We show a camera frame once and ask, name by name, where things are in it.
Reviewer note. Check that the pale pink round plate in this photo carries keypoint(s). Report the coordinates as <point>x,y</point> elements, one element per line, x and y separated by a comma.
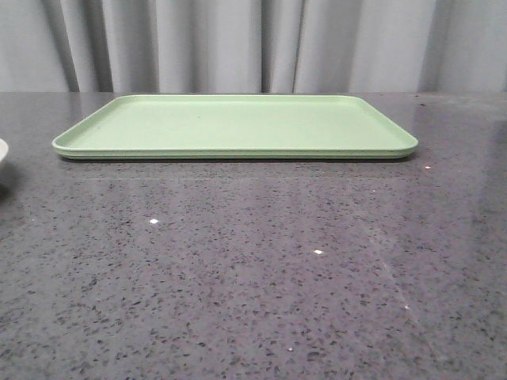
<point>4,150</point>

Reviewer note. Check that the light green plastic tray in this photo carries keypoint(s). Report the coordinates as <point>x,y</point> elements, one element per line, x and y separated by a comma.
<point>235,126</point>

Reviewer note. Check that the grey pleated curtain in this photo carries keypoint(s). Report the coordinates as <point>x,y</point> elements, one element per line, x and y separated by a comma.
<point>253,46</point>

